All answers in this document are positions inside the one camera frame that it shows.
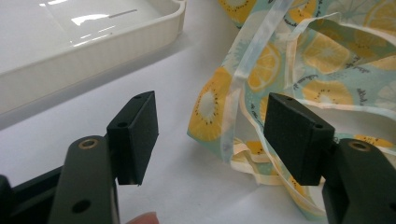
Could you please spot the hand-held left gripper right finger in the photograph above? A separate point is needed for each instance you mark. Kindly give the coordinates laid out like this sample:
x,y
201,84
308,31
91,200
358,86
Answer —
x,y
295,137

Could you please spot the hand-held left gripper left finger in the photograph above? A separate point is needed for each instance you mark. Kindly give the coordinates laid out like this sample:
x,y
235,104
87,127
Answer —
x,y
134,137

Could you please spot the fruit print cloth bag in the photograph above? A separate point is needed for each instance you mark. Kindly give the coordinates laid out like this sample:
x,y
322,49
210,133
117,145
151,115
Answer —
x,y
327,53

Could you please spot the white plastic tray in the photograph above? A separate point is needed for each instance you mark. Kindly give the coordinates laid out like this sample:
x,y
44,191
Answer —
x,y
62,40

